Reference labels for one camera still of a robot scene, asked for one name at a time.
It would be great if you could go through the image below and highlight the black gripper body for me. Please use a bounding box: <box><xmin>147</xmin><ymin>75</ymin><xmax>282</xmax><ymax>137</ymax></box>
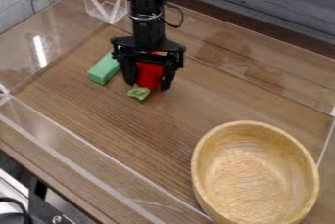
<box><xmin>109</xmin><ymin>36</ymin><xmax>186</xmax><ymax>69</ymax></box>

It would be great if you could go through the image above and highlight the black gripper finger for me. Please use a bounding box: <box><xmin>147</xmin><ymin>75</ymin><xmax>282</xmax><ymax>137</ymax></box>
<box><xmin>159</xmin><ymin>59</ymin><xmax>179</xmax><ymax>91</ymax></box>
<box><xmin>117</xmin><ymin>56</ymin><xmax>139</xmax><ymax>86</ymax></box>

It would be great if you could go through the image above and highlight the red plush strawberry toy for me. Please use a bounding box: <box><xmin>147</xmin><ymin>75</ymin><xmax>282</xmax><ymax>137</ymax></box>
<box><xmin>127</xmin><ymin>63</ymin><xmax>163</xmax><ymax>101</ymax></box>

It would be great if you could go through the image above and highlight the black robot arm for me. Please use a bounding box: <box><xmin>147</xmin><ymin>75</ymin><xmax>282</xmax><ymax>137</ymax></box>
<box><xmin>109</xmin><ymin>0</ymin><xmax>186</xmax><ymax>91</ymax></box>

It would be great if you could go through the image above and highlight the green rectangular block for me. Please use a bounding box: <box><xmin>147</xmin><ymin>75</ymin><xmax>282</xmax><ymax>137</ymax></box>
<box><xmin>85</xmin><ymin>54</ymin><xmax>120</xmax><ymax>84</ymax></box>

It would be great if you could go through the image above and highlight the wooden bowl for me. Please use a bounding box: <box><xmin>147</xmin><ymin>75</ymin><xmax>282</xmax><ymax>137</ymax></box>
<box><xmin>191</xmin><ymin>120</ymin><xmax>318</xmax><ymax>224</ymax></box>

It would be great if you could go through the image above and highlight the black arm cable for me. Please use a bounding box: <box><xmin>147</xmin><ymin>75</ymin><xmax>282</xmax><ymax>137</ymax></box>
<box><xmin>159</xmin><ymin>2</ymin><xmax>184</xmax><ymax>29</ymax></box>

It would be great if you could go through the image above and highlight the clear acrylic corner bracket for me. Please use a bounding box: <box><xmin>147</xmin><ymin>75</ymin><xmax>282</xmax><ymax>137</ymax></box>
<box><xmin>83</xmin><ymin>0</ymin><xmax>128</xmax><ymax>24</ymax></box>

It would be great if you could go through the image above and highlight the clear acrylic tray enclosure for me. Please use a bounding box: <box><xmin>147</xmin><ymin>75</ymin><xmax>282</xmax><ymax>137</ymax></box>
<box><xmin>0</xmin><ymin>0</ymin><xmax>335</xmax><ymax>224</ymax></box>

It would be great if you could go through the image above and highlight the black metal table frame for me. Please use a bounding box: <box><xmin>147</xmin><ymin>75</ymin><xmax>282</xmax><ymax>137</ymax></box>
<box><xmin>0</xmin><ymin>151</ymin><xmax>95</xmax><ymax>224</ymax></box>

